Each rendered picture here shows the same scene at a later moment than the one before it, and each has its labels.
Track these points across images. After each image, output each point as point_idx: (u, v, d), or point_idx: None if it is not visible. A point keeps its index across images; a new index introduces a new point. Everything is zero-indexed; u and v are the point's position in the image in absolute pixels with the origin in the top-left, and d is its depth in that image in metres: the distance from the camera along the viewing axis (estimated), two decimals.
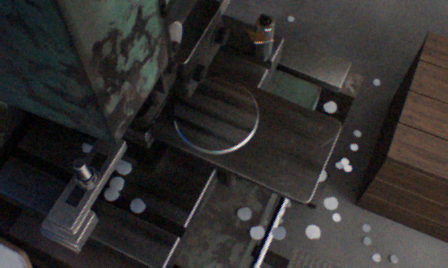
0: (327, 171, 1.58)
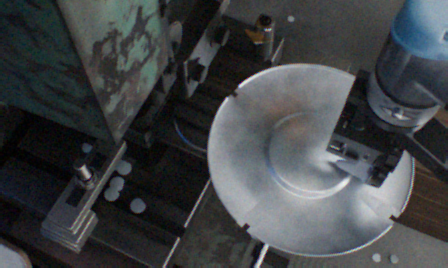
0: None
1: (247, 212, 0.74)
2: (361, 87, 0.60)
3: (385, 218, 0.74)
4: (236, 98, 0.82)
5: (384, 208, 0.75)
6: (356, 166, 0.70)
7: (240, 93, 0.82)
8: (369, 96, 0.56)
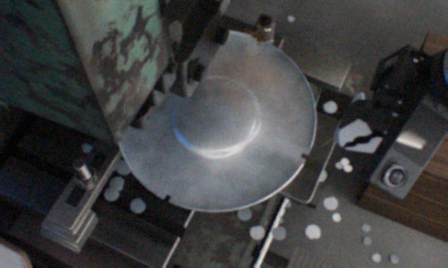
0: (327, 171, 1.58)
1: (290, 157, 0.78)
2: None
3: (260, 47, 0.86)
4: (172, 194, 0.76)
5: (251, 49, 0.86)
6: None
7: (165, 192, 0.76)
8: None
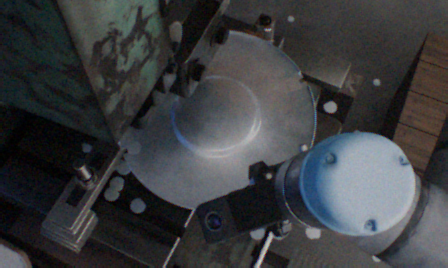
0: None
1: None
2: None
3: (127, 144, 0.79)
4: (296, 80, 0.83)
5: (136, 148, 0.79)
6: None
7: (300, 85, 0.83)
8: None
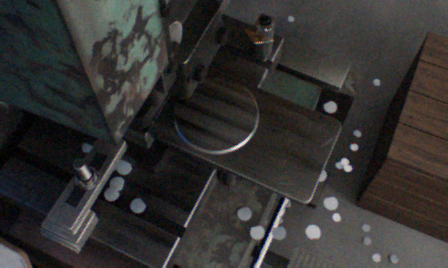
0: (327, 171, 1.58)
1: None
2: None
3: None
4: None
5: None
6: None
7: None
8: None
